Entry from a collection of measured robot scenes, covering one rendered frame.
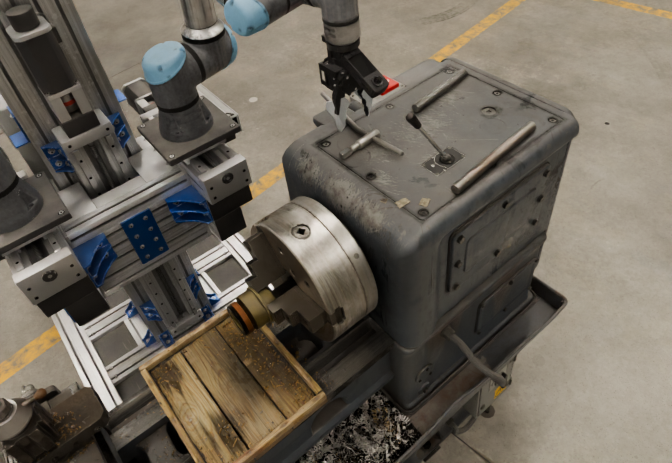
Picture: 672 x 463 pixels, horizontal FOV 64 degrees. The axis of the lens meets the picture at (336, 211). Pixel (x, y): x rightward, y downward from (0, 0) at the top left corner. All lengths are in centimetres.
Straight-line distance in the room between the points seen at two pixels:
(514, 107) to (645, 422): 141
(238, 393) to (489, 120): 87
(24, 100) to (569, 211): 240
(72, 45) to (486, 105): 104
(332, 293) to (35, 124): 94
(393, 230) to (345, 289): 16
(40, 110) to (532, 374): 194
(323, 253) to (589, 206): 210
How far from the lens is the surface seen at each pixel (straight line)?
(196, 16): 150
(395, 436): 160
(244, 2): 107
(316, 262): 108
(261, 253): 118
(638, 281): 276
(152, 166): 167
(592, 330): 253
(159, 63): 147
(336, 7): 111
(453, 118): 134
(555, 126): 134
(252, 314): 116
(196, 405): 135
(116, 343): 241
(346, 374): 133
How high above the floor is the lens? 204
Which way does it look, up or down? 45 degrees down
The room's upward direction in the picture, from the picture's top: 8 degrees counter-clockwise
